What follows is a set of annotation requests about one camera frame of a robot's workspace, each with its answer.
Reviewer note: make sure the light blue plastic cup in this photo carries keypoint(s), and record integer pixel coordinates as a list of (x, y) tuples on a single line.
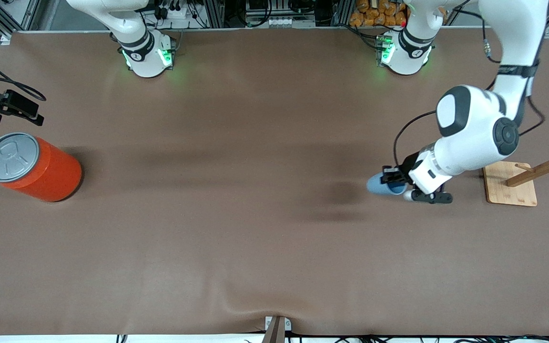
[(374, 185)]

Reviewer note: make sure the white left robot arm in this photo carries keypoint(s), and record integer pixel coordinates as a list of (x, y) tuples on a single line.
[(474, 128)]

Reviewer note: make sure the wooden cup rack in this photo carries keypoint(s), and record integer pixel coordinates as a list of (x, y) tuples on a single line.
[(510, 183)]

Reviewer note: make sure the orange can with grey lid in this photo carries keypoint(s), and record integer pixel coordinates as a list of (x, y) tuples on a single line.
[(45, 174)]

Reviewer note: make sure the brown table mat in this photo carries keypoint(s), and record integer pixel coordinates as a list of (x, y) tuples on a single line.
[(274, 238)]

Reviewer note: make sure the orange packaged snacks pile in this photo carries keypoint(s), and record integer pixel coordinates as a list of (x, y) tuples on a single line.
[(374, 14)]

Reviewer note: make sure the white power strip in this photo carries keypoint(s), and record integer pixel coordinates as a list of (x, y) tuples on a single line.
[(177, 12)]

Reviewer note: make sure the white terminal strip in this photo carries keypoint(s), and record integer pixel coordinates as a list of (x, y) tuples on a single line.
[(289, 22)]

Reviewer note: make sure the grey metal table clamp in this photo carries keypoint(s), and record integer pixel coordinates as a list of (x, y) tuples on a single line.
[(277, 328)]

